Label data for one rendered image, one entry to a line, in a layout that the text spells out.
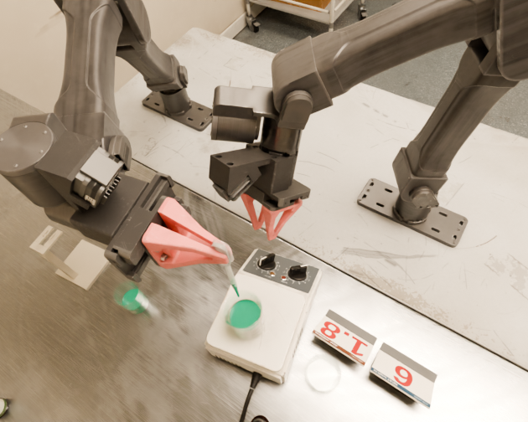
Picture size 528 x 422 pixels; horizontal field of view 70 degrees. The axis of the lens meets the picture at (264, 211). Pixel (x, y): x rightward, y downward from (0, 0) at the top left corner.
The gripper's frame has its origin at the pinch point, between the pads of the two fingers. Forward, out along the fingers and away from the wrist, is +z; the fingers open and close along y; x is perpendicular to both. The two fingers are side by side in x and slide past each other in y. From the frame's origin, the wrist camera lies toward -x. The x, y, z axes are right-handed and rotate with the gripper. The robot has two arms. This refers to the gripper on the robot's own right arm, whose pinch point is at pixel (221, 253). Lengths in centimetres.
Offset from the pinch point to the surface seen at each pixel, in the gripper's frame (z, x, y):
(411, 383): 25.2, 29.2, 1.2
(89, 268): -34.2, 31.5, -0.6
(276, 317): 3.9, 23.2, 1.5
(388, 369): 21.7, 29.2, 1.8
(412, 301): 23.4, 32.0, 14.6
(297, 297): 5.7, 23.2, 5.6
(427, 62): 18, 126, 205
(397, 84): 5, 126, 180
